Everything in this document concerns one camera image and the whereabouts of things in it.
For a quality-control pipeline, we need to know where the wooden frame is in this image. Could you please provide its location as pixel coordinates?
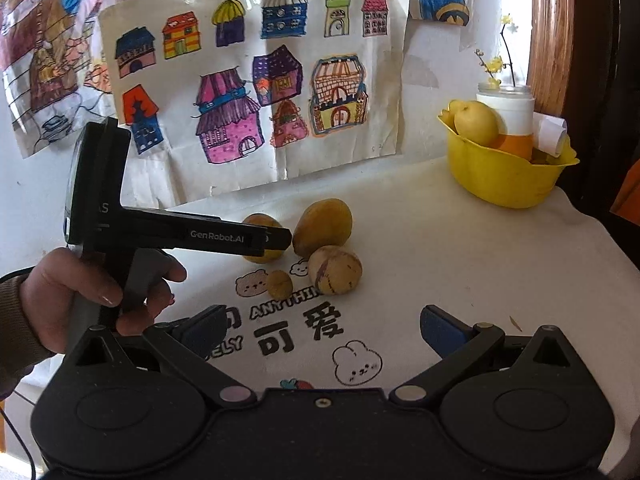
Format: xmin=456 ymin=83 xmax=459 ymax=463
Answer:
xmin=527 ymin=0 xmax=577 ymax=122

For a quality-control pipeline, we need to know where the white paper roll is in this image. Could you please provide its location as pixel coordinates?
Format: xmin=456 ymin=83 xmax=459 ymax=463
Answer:
xmin=532 ymin=113 xmax=569 ymax=157

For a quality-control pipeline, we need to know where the person's left forearm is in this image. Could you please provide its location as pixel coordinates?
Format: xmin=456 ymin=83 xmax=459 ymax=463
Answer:
xmin=0 ymin=275 xmax=57 ymax=402

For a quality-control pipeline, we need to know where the small brown round fruit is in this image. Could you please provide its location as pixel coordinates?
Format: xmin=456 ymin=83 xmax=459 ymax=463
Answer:
xmin=265 ymin=269 xmax=294 ymax=300

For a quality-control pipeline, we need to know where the yellow plastic bowl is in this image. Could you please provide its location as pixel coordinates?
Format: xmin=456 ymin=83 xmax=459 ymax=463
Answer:
xmin=437 ymin=104 xmax=581 ymax=210

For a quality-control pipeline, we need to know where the glass jar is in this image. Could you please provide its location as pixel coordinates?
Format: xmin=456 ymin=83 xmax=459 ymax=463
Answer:
xmin=477 ymin=82 xmax=534 ymax=99

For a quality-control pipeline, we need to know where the greenish brown round fruit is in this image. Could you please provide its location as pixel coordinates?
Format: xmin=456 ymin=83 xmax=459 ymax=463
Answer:
xmin=241 ymin=213 xmax=285 ymax=264

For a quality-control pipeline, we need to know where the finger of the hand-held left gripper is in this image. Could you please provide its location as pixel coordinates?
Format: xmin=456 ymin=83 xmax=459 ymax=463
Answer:
xmin=263 ymin=227 xmax=294 ymax=254

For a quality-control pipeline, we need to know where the white printed tablecloth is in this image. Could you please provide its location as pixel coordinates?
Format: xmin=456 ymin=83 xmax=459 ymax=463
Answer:
xmin=119 ymin=152 xmax=640 ymax=413

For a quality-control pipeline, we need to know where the yellow brown oval fruit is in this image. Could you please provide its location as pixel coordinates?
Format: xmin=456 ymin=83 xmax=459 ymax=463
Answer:
xmin=292 ymin=198 xmax=354 ymax=258

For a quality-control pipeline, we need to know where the yellow pear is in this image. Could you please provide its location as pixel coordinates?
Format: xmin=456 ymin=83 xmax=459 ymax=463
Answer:
xmin=453 ymin=100 xmax=500 ymax=146

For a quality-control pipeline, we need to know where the white and orange bottle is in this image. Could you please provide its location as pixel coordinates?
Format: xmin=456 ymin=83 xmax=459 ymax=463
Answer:
xmin=475 ymin=92 xmax=535 ymax=162

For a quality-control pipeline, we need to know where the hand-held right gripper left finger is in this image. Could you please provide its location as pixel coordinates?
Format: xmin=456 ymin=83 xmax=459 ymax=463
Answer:
xmin=62 ymin=305 xmax=253 ymax=408

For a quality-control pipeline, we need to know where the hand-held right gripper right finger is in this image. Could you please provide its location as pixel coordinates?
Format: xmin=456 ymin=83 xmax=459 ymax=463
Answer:
xmin=389 ymin=304 xmax=576 ymax=408

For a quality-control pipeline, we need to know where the coloured houses drawing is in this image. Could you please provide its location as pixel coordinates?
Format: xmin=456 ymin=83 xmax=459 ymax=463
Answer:
xmin=97 ymin=0 xmax=412 ymax=197

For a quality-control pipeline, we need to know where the brown striped pepino melon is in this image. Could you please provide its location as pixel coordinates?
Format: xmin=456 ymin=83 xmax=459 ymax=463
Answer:
xmin=307 ymin=244 xmax=363 ymax=296

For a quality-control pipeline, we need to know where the person's left hand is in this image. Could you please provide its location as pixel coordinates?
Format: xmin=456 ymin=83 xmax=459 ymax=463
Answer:
xmin=19 ymin=247 xmax=189 ymax=354

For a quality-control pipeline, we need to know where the orange brown panel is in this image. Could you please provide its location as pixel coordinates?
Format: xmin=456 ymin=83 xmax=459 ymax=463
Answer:
xmin=609 ymin=159 xmax=640 ymax=222

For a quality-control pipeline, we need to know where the coloured figures drawing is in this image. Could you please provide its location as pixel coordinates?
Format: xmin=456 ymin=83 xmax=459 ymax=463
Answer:
xmin=0 ymin=0 xmax=322 ymax=162

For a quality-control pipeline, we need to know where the yellow flower twig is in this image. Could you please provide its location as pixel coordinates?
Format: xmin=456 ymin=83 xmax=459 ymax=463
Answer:
xmin=473 ymin=13 xmax=521 ymax=89

